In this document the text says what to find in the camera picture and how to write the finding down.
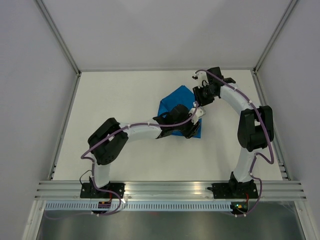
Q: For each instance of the aluminium mounting rail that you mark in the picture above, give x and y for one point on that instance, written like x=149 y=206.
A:
x=272 y=191

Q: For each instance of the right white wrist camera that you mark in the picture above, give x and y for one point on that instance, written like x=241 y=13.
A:
x=201 y=79

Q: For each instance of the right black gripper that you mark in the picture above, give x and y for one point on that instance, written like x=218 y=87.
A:
x=197 y=93

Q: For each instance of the left aluminium frame post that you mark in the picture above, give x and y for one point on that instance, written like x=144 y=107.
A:
x=57 y=35

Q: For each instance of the right aluminium frame post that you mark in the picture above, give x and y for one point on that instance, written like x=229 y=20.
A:
x=275 y=34

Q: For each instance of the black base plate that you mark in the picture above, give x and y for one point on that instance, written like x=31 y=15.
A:
x=241 y=191
x=110 y=191

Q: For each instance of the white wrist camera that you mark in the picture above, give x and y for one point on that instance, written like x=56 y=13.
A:
x=196 y=114
x=201 y=79

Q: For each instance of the white slotted cable duct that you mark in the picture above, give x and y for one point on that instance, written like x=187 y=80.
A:
x=149 y=206

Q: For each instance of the aluminium frame post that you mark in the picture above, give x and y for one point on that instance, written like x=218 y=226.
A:
x=57 y=35
x=275 y=34

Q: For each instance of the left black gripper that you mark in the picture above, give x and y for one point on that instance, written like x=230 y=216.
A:
x=192 y=130

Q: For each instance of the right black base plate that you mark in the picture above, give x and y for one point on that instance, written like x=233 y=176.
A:
x=241 y=191

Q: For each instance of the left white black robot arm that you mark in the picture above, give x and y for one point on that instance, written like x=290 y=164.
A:
x=106 y=143

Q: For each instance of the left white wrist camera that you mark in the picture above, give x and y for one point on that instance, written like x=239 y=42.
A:
x=196 y=114

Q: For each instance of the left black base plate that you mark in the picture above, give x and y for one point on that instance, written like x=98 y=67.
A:
x=110 y=191

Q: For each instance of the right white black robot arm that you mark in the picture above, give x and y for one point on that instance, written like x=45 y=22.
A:
x=255 y=128

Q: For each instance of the blue cloth napkin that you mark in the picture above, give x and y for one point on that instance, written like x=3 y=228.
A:
x=180 y=100

